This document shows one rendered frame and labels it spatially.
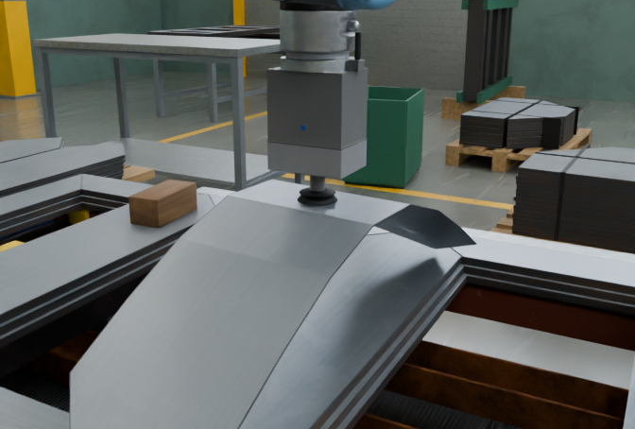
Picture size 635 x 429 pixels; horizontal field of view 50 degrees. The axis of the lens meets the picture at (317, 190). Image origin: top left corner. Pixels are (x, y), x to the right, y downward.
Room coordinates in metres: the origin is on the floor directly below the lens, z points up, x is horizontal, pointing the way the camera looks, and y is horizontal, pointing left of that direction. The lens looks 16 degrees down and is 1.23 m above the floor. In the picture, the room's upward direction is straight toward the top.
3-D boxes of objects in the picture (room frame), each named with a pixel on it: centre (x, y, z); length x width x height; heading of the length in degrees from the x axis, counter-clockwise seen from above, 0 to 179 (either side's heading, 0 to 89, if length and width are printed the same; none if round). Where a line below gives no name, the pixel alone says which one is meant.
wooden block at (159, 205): (1.15, 0.27, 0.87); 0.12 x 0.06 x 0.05; 157
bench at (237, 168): (4.19, 0.90, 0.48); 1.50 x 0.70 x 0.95; 62
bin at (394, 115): (4.60, -0.44, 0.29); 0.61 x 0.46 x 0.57; 161
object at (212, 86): (7.41, 0.98, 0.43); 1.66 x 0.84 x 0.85; 152
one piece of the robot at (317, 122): (0.71, -0.01, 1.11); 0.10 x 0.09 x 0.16; 153
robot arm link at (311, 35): (0.70, 0.00, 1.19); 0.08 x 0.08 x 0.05
